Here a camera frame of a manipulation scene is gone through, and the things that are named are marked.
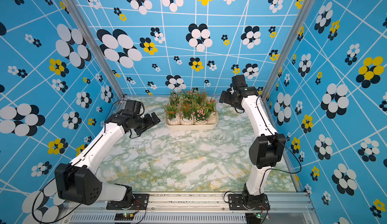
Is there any potted plant red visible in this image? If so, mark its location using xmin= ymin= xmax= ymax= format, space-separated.
xmin=164 ymin=104 xmax=180 ymax=125
xmin=180 ymin=103 xmax=194 ymax=125

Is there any potted plant front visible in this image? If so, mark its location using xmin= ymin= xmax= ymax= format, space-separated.
xmin=207 ymin=98 xmax=217 ymax=118

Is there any potted plant orange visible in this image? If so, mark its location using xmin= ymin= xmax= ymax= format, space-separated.
xmin=193 ymin=89 xmax=208 ymax=105

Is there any potted plant pink centre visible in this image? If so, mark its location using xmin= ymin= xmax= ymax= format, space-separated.
xmin=193 ymin=103 xmax=212 ymax=125

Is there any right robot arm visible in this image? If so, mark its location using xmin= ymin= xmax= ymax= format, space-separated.
xmin=219 ymin=75 xmax=286 ymax=210

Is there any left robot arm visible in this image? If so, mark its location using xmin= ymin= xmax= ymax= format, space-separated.
xmin=54 ymin=100 xmax=160 ymax=208

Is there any white plastic storage box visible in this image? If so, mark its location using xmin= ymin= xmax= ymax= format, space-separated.
xmin=164 ymin=97 xmax=219 ymax=131

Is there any left controller board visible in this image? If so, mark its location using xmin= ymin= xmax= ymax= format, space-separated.
xmin=114 ymin=213 xmax=135 ymax=223

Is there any controller board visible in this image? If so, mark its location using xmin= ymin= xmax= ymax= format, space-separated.
xmin=245 ymin=214 xmax=262 ymax=224
xmin=114 ymin=213 xmax=135 ymax=223

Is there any right controller board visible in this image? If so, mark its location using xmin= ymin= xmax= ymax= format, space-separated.
xmin=245 ymin=214 xmax=262 ymax=224

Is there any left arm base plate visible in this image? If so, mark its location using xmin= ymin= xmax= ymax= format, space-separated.
xmin=106 ymin=193 xmax=150 ymax=210

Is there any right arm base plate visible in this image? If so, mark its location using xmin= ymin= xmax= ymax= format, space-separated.
xmin=227 ymin=194 xmax=270 ymax=211

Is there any aluminium front rail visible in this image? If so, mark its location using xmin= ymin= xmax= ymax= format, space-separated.
xmin=60 ymin=192 xmax=320 ymax=224

